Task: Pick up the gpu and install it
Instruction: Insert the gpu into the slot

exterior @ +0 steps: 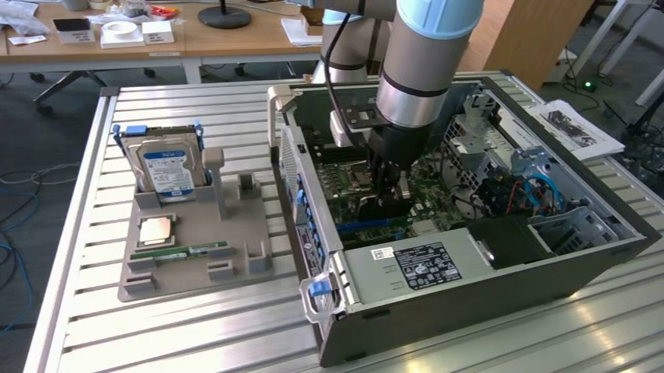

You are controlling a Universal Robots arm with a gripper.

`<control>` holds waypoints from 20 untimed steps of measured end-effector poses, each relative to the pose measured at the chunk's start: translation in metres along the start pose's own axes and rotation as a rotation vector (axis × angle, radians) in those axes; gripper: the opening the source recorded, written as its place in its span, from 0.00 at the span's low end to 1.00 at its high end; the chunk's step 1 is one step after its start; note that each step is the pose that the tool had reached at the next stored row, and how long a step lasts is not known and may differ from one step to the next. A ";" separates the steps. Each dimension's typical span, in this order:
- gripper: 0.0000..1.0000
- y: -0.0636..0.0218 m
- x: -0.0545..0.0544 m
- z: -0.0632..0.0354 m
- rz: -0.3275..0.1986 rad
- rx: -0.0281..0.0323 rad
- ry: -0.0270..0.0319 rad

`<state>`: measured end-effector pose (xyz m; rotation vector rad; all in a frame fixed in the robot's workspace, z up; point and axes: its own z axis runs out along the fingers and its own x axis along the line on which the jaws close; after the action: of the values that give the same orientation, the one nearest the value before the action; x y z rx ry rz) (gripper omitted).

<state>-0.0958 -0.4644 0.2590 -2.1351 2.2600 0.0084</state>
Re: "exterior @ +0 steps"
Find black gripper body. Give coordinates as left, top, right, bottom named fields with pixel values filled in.
left=368, top=124, right=432, bottom=171

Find graphics card with black heatsink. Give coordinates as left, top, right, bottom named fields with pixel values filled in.
left=354, top=193, right=416, bottom=229

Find CPU socket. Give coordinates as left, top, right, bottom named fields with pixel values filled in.
left=346, top=161, right=374, bottom=188

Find green motherboard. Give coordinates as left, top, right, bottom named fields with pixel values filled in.
left=303, top=127, right=467, bottom=249

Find metal disk bay cage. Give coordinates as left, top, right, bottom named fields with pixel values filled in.
left=439, top=92, right=525, bottom=187

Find grey power supply unit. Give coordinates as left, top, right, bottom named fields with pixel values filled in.
left=340, top=227, right=494, bottom=304

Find printed paper stack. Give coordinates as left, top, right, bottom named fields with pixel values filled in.
left=522, top=99, right=626, bottom=160

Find open dark grey PC case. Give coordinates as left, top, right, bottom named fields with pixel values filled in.
left=267, top=75, right=662, bottom=368

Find white papers on desk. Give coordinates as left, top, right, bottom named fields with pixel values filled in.
left=280, top=17, right=323, bottom=47

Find wooden cabinet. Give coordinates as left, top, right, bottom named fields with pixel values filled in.
left=455, top=0, right=595, bottom=90

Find grey plastic parts rack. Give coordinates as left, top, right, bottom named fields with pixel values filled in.
left=119, top=145, right=276, bottom=304

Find hard disk with blue label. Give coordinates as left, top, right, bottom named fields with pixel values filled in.
left=123, top=134, right=201, bottom=204

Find green RAM stick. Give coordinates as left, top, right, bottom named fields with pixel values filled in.
left=129, top=241, right=229, bottom=260

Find CPU with metal lid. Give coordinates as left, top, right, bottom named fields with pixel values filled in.
left=137, top=215, right=177, bottom=248

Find white table leg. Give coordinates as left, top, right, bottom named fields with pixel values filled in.
left=569, top=0, right=657, bottom=78

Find black round lamp base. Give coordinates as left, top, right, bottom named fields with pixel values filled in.
left=197, top=0, right=252, bottom=29

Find blue plastic disk carrier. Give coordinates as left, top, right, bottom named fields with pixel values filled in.
left=112, top=120, right=207, bottom=187

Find plain white box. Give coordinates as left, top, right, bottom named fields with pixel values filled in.
left=140, top=19, right=175, bottom=46

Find white box with tape roll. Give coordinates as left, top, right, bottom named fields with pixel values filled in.
left=100, top=19, right=145, bottom=50

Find black office chair base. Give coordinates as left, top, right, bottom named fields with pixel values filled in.
left=30, top=68, right=156, bottom=114

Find white box with black top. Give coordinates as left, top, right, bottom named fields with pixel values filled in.
left=53, top=17, right=94, bottom=44

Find wooden office desk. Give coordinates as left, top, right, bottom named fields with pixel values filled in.
left=0, top=0, right=471, bottom=85

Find white paper card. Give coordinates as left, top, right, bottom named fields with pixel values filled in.
left=6, top=34, right=48, bottom=46

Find clear plastic bag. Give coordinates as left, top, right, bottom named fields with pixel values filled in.
left=0, top=0, right=50, bottom=36

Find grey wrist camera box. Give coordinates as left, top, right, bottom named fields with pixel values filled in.
left=328, top=108, right=387, bottom=148

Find red wire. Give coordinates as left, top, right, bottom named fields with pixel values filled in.
left=507, top=180, right=530, bottom=213

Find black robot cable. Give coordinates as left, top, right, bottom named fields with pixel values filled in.
left=320, top=11, right=364, bottom=148

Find blue wire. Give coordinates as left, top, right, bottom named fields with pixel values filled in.
left=522, top=174, right=563, bottom=213

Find white floor cable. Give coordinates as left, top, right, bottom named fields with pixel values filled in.
left=0, top=162, right=78, bottom=186

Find blue floor cable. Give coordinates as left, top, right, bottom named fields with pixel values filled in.
left=0, top=186, right=40, bottom=331

